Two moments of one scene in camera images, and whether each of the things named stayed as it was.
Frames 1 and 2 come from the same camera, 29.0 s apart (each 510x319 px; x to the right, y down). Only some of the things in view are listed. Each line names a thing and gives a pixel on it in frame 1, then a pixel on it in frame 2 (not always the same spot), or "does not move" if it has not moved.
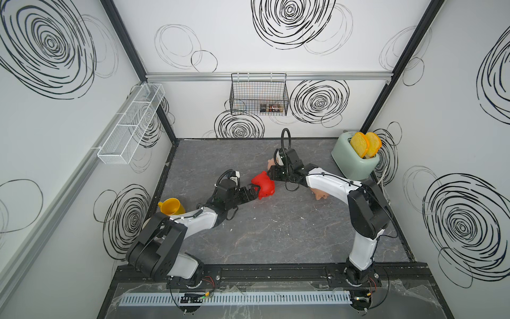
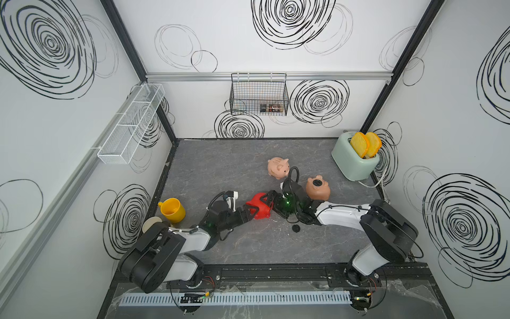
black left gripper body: x=239 y=197 -> x=232 y=219
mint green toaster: x=350 y=164 does not move
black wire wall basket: x=259 y=94 does not move
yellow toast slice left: x=359 y=143 does not move
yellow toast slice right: x=374 y=144 does not move
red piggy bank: x=267 y=186 -> x=264 y=211
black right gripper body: x=281 y=173 -> x=282 y=206
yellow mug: x=172 y=206 does not move
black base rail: x=408 y=276 does not move
